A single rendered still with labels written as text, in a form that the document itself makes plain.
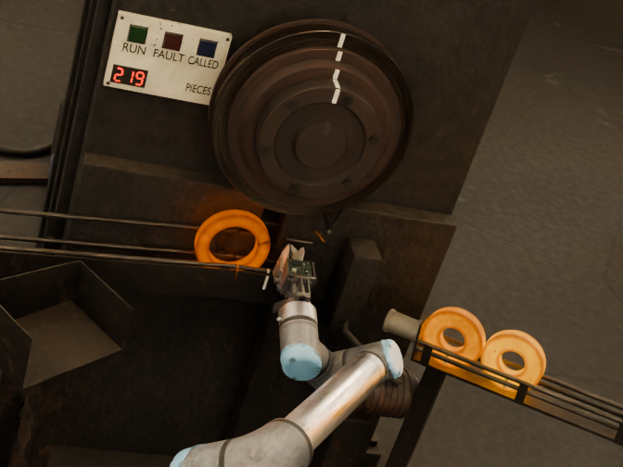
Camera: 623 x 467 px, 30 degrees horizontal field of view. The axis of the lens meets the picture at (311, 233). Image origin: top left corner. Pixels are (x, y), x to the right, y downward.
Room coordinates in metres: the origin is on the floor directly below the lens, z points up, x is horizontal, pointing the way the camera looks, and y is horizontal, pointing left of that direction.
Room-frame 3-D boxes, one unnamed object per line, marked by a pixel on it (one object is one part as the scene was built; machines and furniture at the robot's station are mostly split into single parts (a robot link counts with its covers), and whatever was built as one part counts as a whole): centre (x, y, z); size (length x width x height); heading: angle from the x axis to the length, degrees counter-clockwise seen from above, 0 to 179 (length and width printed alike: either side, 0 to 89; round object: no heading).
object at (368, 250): (2.56, -0.14, 0.68); 0.11 x 0.08 x 0.24; 19
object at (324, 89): (2.38, 0.05, 1.11); 0.28 x 0.06 x 0.28; 109
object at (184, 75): (2.47, 0.44, 1.15); 0.26 x 0.02 x 0.18; 109
